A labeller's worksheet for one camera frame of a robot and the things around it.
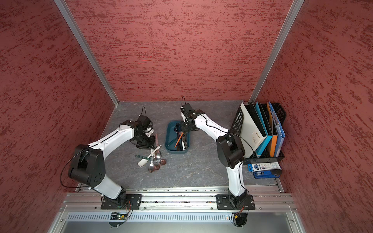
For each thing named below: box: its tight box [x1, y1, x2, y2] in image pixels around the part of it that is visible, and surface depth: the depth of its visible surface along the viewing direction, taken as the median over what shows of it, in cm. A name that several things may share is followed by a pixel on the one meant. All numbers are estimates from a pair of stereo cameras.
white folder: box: [239, 102, 267, 159], surface depth 72 cm
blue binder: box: [268, 101, 286, 158], surface depth 72 cm
